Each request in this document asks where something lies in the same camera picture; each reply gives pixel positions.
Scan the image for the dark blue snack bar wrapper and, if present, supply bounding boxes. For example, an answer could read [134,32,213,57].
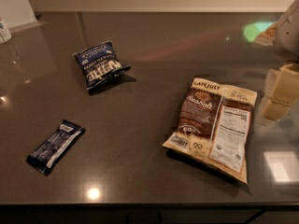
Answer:
[26,119,85,176]

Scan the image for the brown Late July chip bag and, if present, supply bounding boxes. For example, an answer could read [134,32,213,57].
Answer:
[163,78,257,184]

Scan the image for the white bottle at left edge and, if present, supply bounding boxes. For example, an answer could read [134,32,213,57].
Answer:
[0,18,12,44]

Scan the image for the blue Kettle chip bag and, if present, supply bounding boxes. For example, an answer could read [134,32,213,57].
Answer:
[74,41,131,90]

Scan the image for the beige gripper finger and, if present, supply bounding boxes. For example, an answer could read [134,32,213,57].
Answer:
[261,98,290,121]

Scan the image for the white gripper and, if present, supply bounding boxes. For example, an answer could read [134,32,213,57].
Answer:
[270,0,299,105]

